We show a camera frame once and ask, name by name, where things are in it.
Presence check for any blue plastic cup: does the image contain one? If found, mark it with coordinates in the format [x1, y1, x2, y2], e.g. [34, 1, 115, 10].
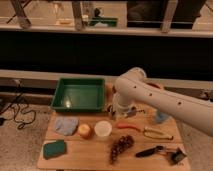
[155, 111, 169, 124]

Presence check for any yellow apple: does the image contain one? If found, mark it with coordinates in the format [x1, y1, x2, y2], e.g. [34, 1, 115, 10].
[77, 124, 92, 139]

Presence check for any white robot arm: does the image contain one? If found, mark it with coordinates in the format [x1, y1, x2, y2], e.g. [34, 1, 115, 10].
[113, 67, 213, 137]

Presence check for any white plastic cup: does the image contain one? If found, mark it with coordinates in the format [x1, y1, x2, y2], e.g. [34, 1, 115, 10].
[94, 120, 112, 138]

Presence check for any orange carrot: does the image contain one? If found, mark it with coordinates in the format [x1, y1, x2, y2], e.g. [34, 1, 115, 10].
[116, 124, 141, 132]

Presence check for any small metal cup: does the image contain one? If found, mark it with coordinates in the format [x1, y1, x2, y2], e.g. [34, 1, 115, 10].
[107, 105, 116, 120]

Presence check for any purple grape bunch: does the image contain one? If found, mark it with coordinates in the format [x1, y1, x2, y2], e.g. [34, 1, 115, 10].
[109, 135, 134, 164]

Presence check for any light blue cloth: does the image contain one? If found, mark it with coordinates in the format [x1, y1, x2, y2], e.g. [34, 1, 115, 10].
[54, 117, 79, 136]

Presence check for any wooden board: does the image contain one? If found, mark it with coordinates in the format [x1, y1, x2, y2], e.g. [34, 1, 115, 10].
[36, 80, 192, 171]

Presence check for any black handled peeler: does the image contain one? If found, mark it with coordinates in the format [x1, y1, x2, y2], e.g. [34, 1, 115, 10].
[135, 146, 164, 158]

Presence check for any black cable on floor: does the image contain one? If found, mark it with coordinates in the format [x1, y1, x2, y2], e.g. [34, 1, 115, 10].
[0, 79, 37, 131]

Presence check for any green plastic tray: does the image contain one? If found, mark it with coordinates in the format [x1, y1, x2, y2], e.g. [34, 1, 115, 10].
[51, 78, 105, 113]

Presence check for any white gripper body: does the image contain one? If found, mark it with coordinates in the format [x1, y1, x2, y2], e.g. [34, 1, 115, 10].
[115, 106, 137, 119]

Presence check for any green object in background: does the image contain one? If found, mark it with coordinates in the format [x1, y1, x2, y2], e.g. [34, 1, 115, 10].
[89, 8, 118, 27]

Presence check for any green sponge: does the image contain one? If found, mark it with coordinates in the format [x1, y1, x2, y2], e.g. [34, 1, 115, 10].
[43, 140, 66, 159]

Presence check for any orange bowl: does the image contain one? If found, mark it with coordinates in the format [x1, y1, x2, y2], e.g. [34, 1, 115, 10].
[146, 83, 162, 89]

